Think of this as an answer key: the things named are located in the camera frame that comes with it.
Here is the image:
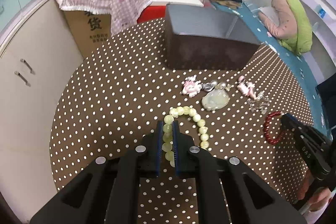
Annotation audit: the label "red bead bracelet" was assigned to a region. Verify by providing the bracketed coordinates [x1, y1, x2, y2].
[263, 111, 285, 146]

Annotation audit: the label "pale green bead bracelet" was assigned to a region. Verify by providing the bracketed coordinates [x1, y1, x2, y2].
[162, 105, 210, 168]

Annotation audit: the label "pink charm earrings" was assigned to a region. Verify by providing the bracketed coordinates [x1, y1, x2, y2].
[237, 76, 256, 100]

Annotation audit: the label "pale jade pendant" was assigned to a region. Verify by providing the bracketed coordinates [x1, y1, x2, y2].
[202, 89, 230, 111]

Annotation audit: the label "pink flower hair clip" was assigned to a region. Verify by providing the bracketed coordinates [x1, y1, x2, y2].
[182, 75, 202, 98]

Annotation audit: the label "operator hand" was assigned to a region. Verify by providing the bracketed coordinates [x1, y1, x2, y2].
[296, 170, 331, 211]

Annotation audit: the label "hanging dark jacket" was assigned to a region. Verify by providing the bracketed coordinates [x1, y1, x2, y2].
[316, 73, 336, 120]

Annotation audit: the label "brown polka dot tablecloth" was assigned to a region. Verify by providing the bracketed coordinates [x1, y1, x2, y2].
[50, 19, 313, 202]

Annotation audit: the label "pearl earrings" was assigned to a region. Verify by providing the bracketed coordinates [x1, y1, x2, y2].
[202, 80, 233, 92]

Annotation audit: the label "green and pink quilt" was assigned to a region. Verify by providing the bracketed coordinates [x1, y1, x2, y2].
[259, 0, 313, 56]

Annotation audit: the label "brown cardboard box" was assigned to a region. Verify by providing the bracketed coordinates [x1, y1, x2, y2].
[64, 11, 111, 58]

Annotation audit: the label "grey metal tin box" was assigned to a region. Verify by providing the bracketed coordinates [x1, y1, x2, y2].
[164, 4, 261, 71]

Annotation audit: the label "red ottoman bench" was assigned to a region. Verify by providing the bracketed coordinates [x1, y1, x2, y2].
[137, 6, 166, 24]

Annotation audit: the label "cream cabinet with handles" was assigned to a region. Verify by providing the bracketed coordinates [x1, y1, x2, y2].
[1, 0, 83, 222]

